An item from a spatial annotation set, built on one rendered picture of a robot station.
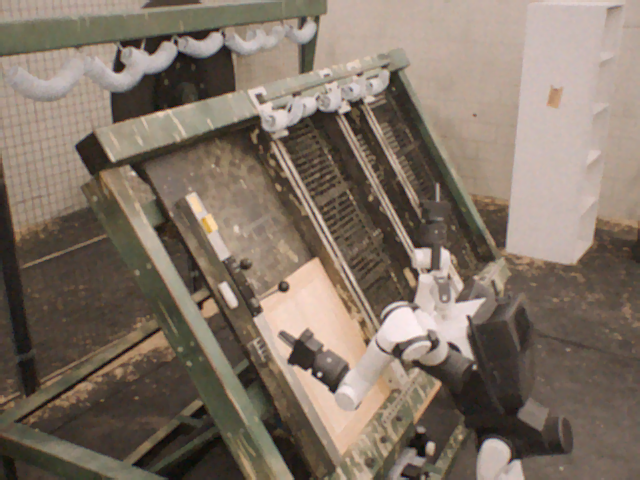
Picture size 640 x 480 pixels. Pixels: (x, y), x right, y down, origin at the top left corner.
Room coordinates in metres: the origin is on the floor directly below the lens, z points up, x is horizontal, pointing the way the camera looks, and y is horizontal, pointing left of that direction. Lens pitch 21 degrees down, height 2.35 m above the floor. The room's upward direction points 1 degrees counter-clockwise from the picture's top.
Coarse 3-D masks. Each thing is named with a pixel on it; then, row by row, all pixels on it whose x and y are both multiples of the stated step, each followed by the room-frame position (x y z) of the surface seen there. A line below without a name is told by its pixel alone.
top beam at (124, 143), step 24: (312, 72) 2.95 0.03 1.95; (336, 72) 3.11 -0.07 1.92; (240, 96) 2.47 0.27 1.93; (288, 96) 2.71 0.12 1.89; (312, 96) 2.85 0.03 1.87; (144, 120) 2.04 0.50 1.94; (168, 120) 2.12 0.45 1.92; (192, 120) 2.21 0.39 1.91; (216, 120) 2.30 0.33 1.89; (240, 120) 2.40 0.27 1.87; (96, 144) 1.88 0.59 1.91; (120, 144) 1.92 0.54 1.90; (144, 144) 1.98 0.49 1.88; (168, 144) 2.07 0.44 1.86; (96, 168) 1.88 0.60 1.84
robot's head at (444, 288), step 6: (444, 276) 2.02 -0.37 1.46; (438, 282) 1.96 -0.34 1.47; (444, 282) 1.95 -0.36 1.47; (438, 288) 1.94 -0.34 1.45; (444, 288) 1.94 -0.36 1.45; (450, 288) 1.95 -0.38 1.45; (438, 294) 1.95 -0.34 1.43; (444, 294) 1.94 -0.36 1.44; (450, 294) 1.94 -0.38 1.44; (438, 300) 1.94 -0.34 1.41; (444, 300) 1.94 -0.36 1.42; (450, 300) 1.94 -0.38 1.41; (444, 306) 1.94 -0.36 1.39
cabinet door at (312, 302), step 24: (312, 264) 2.36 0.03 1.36; (312, 288) 2.29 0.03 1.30; (264, 312) 2.04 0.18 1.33; (288, 312) 2.13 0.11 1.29; (312, 312) 2.21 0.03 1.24; (336, 312) 2.31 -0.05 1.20; (336, 336) 2.23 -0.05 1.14; (360, 336) 2.33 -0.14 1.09; (312, 384) 2.01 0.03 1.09; (384, 384) 2.27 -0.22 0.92; (336, 408) 2.02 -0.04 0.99; (360, 408) 2.10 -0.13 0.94; (336, 432) 1.95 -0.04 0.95
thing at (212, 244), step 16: (192, 208) 2.06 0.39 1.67; (192, 224) 2.06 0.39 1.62; (208, 240) 2.03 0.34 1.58; (208, 256) 2.03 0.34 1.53; (224, 256) 2.03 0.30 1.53; (224, 272) 2.01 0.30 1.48; (240, 304) 1.98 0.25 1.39; (256, 320) 1.97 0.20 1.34; (256, 336) 1.96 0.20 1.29; (272, 336) 1.97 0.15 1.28; (272, 352) 1.93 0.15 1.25; (272, 368) 1.93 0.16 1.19; (288, 368) 1.94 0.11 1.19; (288, 384) 1.91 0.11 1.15; (288, 400) 1.91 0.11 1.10; (304, 400) 1.91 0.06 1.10; (304, 416) 1.88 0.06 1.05; (320, 432) 1.87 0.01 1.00; (320, 448) 1.86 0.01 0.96; (336, 448) 1.88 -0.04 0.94; (336, 464) 1.84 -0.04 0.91
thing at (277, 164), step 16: (272, 112) 2.55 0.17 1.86; (256, 128) 2.52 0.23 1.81; (256, 144) 2.52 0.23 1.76; (272, 144) 2.50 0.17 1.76; (272, 160) 2.49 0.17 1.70; (288, 160) 2.52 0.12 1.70; (272, 176) 2.49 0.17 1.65; (288, 176) 2.47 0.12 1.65; (288, 192) 2.47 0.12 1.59; (304, 192) 2.48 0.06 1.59; (288, 208) 2.46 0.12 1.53; (304, 208) 2.44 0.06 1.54; (304, 224) 2.44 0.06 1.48; (320, 224) 2.45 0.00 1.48; (320, 240) 2.41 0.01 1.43; (320, 256) 2.41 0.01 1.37; (336, 256) 2.42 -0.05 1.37; (336, 272) 2.38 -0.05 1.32; (336, 288) 2.38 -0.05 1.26; (352, 288) 2.37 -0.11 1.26; (352, 304) 2.35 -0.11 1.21; (368, 320) 2.33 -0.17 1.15; (368, 336) 2.32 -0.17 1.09; (400, 368) 2.31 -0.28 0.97; (400, 384) 2.26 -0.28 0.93
